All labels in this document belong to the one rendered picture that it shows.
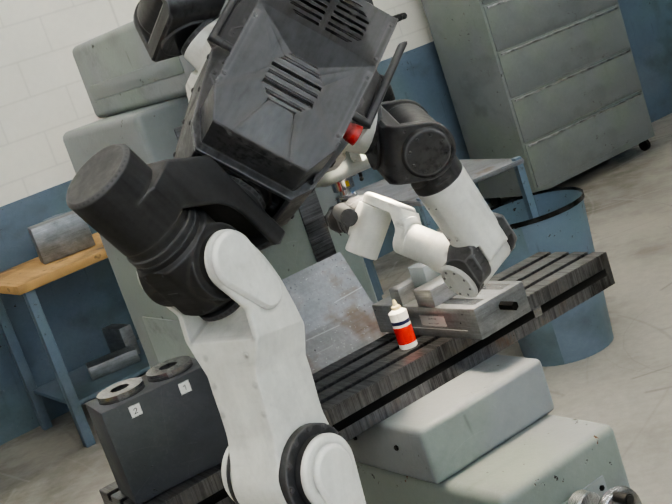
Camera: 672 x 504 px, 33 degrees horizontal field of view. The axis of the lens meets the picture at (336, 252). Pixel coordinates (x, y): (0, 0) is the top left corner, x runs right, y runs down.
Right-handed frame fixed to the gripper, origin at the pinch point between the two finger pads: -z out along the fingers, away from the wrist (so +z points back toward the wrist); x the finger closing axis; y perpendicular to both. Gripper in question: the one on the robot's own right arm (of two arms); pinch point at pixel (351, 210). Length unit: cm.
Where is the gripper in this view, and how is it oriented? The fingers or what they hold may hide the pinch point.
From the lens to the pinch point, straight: 240.6
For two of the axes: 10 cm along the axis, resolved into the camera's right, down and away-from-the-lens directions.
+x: -9.4, 3.4, -1.0
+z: 1.5, 1.5, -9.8
